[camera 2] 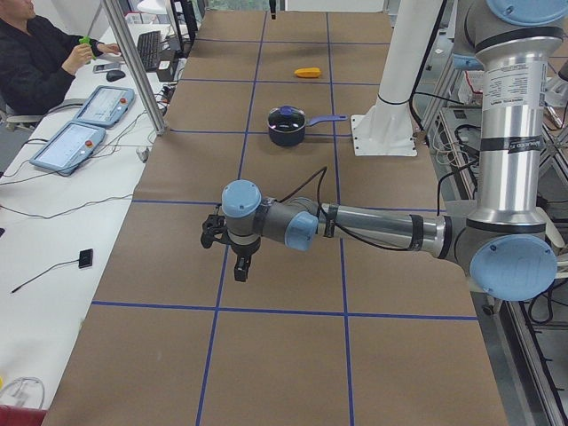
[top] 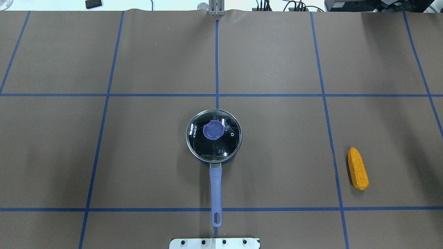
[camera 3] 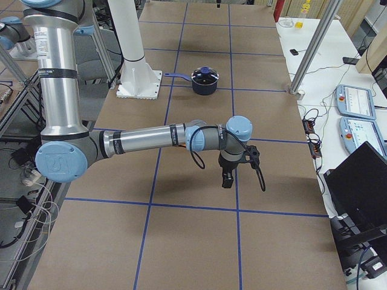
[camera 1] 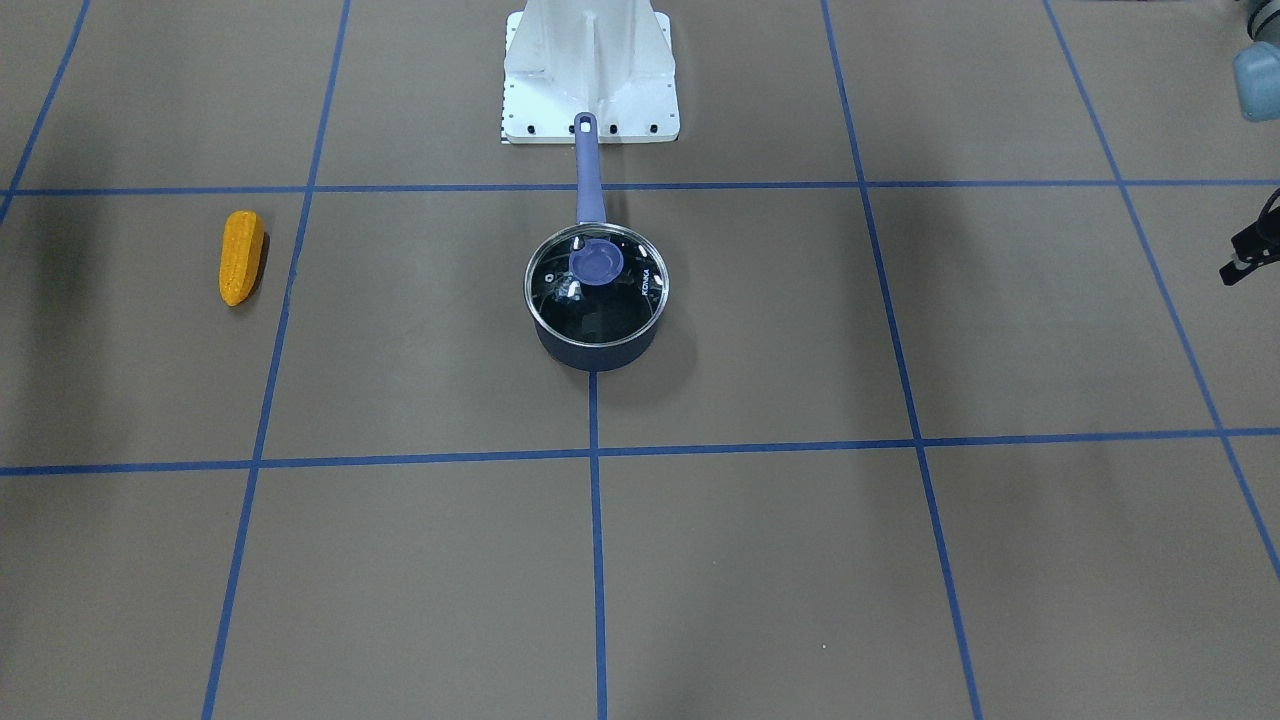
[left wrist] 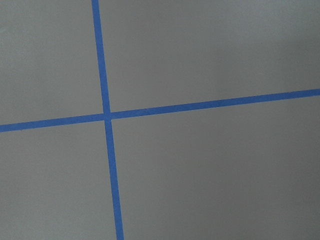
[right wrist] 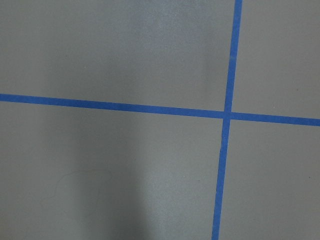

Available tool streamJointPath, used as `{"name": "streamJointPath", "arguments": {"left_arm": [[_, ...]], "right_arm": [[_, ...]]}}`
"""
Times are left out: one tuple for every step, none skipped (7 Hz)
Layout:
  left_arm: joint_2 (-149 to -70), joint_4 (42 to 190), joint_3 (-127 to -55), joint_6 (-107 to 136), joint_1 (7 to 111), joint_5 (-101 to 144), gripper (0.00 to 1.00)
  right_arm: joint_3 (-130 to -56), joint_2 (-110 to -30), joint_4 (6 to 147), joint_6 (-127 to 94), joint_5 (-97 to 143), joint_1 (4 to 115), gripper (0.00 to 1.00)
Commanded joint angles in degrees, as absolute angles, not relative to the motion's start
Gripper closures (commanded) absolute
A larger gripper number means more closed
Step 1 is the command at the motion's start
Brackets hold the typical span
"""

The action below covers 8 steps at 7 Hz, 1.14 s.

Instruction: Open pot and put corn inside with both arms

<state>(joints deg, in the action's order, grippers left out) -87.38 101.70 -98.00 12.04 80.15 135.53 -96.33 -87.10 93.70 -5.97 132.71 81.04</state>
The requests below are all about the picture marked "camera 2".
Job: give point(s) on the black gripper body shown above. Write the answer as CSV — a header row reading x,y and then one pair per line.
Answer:
x,y
243,250

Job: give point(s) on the dark blue saucepan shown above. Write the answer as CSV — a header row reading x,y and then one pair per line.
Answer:
x,y
288,139

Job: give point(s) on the glass pot lid blue knob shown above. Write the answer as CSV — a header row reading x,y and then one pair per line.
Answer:
x,y
286,119

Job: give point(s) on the yellow corn cob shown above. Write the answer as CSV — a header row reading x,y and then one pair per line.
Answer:
x,y
308,72

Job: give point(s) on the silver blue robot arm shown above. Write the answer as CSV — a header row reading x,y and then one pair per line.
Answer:
x,y
500,243

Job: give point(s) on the small black square device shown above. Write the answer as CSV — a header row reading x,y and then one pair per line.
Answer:
x,y
85,258

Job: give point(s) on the far blue teach pendant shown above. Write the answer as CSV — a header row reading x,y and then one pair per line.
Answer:
x,y
106,106

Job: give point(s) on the blue teach pendant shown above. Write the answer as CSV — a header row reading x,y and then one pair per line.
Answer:
x,y
106,106
73,144

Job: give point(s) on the near blue teach pendant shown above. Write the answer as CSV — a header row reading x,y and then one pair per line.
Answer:
x,y
73,144

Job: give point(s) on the black computer mouse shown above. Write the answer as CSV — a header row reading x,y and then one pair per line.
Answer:
x,y
114,75

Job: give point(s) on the black keyboard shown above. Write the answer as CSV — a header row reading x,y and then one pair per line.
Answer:
x,y
149,46

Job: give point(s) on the white smartphone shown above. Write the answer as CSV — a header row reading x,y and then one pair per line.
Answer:
x,y
105,68

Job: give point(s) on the green toy object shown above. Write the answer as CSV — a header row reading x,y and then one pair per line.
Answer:
x,y
87,41

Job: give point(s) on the person in black jacket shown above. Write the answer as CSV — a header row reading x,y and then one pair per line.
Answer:
x,y
39,61

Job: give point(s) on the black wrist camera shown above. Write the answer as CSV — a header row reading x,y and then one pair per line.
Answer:
x,y
241,268

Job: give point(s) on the white camera stand post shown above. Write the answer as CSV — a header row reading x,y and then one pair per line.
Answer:
x,y
386,129

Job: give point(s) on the aluminium frame post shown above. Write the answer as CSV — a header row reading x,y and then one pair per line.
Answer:
x,y
123,37

